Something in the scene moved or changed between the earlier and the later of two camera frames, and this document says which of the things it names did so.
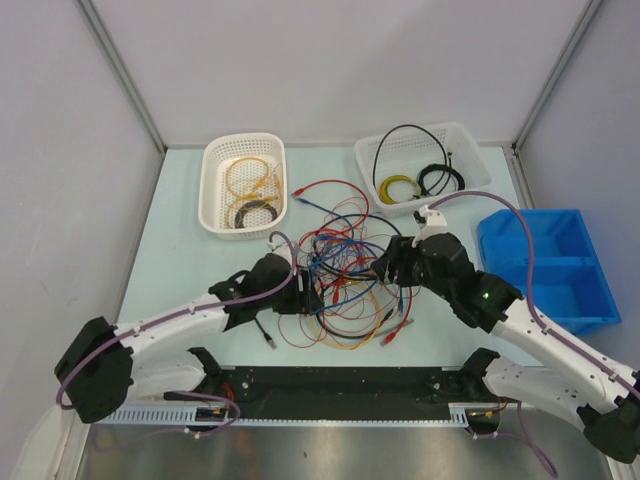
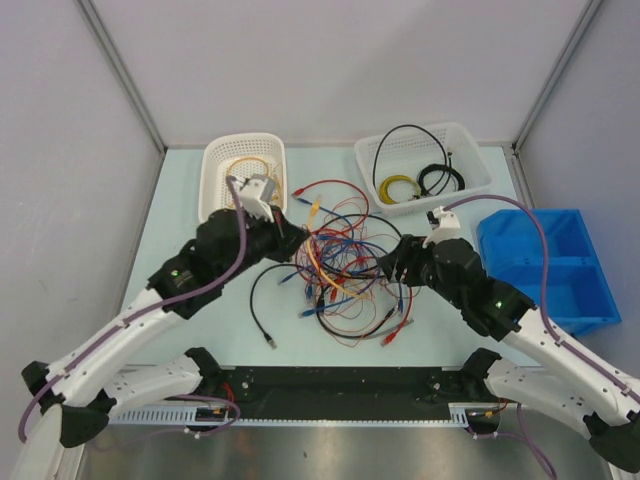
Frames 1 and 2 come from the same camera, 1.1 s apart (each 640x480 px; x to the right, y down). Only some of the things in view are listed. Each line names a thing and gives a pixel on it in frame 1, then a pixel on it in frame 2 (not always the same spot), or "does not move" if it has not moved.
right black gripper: [397, 257] does not move
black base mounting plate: [345, 390] does not move
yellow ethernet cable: [369, 337] to [314, 210]
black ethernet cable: [426, 131] does not move
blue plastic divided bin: [569, 290] does not move
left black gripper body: [286, 301] to [265, 239]
